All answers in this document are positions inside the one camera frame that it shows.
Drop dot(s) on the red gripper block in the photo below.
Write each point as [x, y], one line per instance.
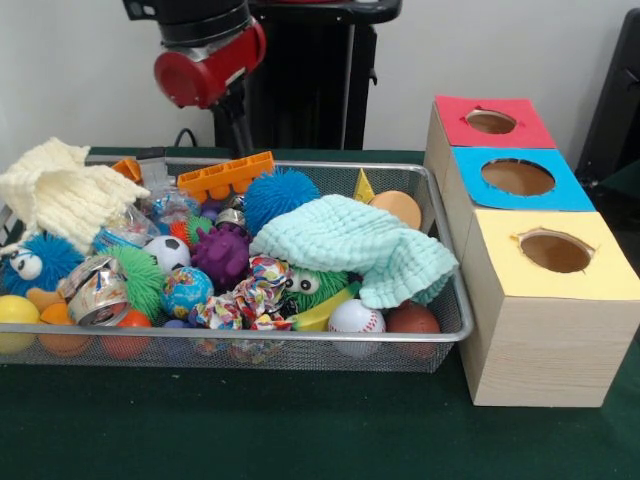
[200, 80]

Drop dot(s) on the mint green muslin cloth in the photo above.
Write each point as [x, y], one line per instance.
[350, 240]

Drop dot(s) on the toy hamburger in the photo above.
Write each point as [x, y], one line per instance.
[400, 205]

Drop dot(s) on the cream muslin cloth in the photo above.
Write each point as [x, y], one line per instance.
[60, 195]

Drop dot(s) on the wooden box with three holes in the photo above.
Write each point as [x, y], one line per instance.
[545, 350]

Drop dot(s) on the plain blue spiky ball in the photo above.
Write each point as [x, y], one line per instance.
[280, 192]

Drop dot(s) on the purple spiky ball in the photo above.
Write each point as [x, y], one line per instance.
[220, 257]

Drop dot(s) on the yellow toy cheese wedge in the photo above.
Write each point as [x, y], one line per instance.
[364, 187]

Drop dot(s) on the small toy soccer ball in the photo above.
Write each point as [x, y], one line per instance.
[167, 252]

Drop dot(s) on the multicolour patterned cloth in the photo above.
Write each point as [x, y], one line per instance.
[255, 295]

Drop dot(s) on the blue globe ball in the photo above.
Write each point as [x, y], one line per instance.
[186, 292]

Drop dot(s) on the plain green spiky ball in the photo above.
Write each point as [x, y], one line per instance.
[142, 280]

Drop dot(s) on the green spiky toy with eyes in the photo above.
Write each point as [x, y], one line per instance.
[315, 292]

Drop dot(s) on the crushed silver drink can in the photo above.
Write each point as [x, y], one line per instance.
[97, 295]

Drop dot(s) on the white toy baseball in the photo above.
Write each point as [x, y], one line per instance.
[356, 316]

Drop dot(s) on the blue spiky ball with eyes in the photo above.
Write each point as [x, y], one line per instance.
[45, 260]

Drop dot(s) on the brown toy football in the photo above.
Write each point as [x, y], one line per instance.
[414, 319]

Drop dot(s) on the yellow smooth ball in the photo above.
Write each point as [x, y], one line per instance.
[17, 312]

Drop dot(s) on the black flat monitor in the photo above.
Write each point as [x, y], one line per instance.
[615, 100]

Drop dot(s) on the dark green side table cloth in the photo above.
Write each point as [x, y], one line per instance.
[625, 182]

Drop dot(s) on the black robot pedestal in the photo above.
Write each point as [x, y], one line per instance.
[310, 75]

